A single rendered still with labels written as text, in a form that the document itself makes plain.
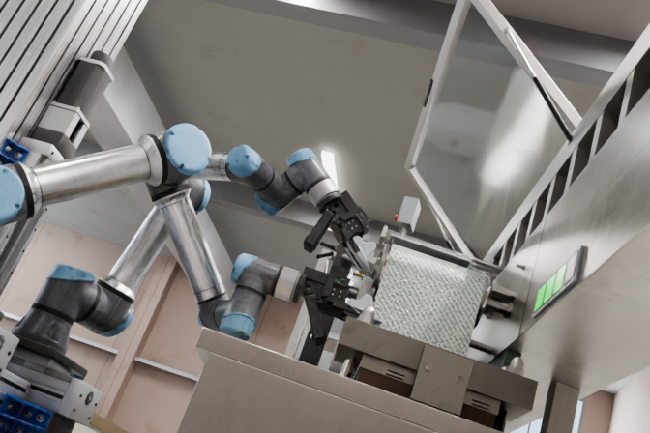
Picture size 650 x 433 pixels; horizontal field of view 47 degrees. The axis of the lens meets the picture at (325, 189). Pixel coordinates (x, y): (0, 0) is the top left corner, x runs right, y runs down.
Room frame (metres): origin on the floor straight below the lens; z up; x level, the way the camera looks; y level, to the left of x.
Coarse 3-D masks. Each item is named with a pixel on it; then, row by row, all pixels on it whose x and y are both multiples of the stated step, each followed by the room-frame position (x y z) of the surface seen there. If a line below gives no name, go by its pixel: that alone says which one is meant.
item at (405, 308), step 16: (384, 288) 1.68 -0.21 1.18; (400, 288) 1.67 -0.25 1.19; (416, 288) 1.67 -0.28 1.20; (384, 304) 1.68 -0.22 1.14; (400, 304) 1.67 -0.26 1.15; (416, 304) 1.67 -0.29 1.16; (432, 304) 1.66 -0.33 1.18; (448, 304) 1.66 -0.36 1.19; (464, 304) 1.66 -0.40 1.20; (384, 320) 1.67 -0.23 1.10; (400, 320) 1.67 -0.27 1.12; (416, 320) 1.67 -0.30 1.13; (432, 320) 1.66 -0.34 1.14; (448, 320) 1.66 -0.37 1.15; (464, 320) 1.66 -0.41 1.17; (416, 336) 1.67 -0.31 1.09; (432, 336) 1.66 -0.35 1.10; (448, 336) 1.66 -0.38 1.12; (464, 336) 1.65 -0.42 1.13; (464, 352) 1.65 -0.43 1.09
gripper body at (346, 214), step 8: (344, 192) 1.74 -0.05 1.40; (328, 200) 1.72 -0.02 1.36; (336, 200) 1.74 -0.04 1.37; (344, 200) 1.74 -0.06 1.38; (352, 200) 1.73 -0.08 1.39; (320, 208) 1.75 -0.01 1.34; (328, 208) 1.76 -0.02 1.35; (336, 208) 1.74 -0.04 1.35; (344, 208) 1.74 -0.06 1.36; (352, 208) 1.73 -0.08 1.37; (360, 208) 1.72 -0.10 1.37; (336, 216) 1.74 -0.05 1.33; (344, 216) 1.72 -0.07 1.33; (352, 216) 1.72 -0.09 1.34; (360, 216) 1.73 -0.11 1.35; (336, 224) 1.72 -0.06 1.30; (344, 224) 1.72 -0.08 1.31; (352, 224) 1.73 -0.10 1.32; (360, 224) 1.73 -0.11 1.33; (336, 232) 1.75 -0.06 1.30; (352, 232) 1.73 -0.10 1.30; (360, 232) 1.73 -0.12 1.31; (368, 232) 1.78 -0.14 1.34; (344, 240) 1.73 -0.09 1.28
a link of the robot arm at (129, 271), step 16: (192, 192) 2.04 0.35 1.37; (208, 192) 2.08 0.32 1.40; (144, 224) 2.08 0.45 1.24; (160, 224) 2.07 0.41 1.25; (144, 240) 2.07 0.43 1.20; (160, 240) 2.08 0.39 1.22; (128, 256) 2.09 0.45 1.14; (144, 256) 2.09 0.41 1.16; (112, 272) 2.11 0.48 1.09; (128, 272) 2.09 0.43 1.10; (144, 272) 2.12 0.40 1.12; (112, 288) 2.08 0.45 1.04; (128, 288) 2.11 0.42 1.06; (112, 304) 2.10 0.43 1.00; (128, 304) 2.13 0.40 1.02; (96, 320) 2.10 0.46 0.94; (112, 320) 2.12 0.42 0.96; (128, 320) 2.15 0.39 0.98
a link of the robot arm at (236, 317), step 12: (240, 288) 1.68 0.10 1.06; (252, 288) 1.67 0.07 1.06; (228, 300) 1.73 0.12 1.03; (240, 300) 1.67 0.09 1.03; (252, 300) 1.67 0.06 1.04; (264, 300) 1.70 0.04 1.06; (216, 312) 1.75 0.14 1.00; (228, 312) 1.69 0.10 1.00; (240, 312) 1.67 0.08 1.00; (252, 312) 1.68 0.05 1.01; (228, 324) 1.68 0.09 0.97; (240, 324) 1.67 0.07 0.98; (252, 324) 1.69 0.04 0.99; (240, 336) 1.69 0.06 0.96
